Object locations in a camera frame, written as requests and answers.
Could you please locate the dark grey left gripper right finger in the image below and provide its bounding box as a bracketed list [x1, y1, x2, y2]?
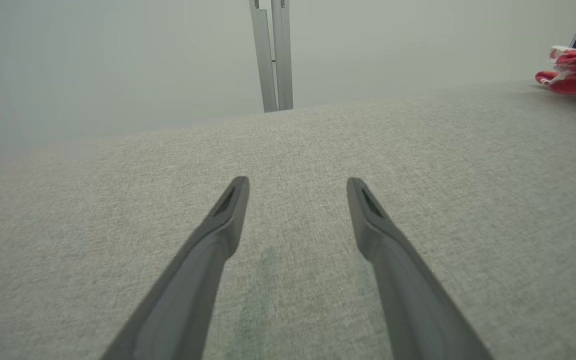
[346, 177, 495, 360]

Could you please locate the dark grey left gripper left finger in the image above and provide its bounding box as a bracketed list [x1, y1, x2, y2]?
[99, 175, 251, 360]

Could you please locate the grey metal partition post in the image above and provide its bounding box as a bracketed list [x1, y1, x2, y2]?
[248, 0, 295, 114]

